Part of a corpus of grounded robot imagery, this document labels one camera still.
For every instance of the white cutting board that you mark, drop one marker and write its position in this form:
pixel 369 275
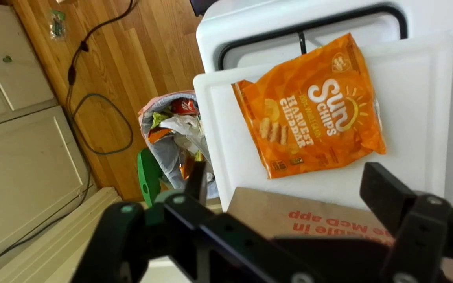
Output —
pixel 410 94

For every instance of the black stove burner grate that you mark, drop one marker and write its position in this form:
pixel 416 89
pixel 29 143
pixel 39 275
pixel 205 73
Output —
pixel 311 23

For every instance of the orange Sun Chips packet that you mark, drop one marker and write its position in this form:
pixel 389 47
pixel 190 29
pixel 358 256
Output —
pixel 311 106

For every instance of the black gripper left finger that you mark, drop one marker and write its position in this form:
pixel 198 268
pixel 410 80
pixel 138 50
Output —
pixel 216 245

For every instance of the full trash bin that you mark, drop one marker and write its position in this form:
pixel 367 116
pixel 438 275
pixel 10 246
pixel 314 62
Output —
pixel 177 135

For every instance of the white low cabinet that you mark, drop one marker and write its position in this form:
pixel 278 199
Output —
pixel 23 157

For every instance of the green bin frame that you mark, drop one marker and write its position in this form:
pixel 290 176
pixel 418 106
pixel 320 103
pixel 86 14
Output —
pixel 147 177

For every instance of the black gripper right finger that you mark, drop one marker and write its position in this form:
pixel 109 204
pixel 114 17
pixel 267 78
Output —
pixel 421 229

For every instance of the brown McDelivery paper bag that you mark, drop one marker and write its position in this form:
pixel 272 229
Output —
pixel 300 220

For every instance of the white gas stove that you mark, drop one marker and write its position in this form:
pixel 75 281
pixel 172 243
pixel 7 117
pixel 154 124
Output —
pixel 290 15

